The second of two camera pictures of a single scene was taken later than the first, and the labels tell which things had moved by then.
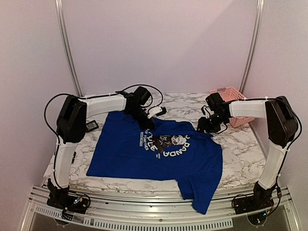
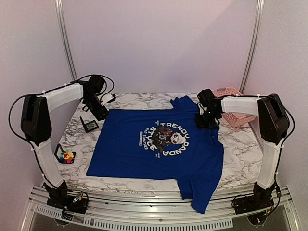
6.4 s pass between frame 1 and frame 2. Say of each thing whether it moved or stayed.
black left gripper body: moved
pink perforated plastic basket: stayed
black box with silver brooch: stayed
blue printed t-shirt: moved
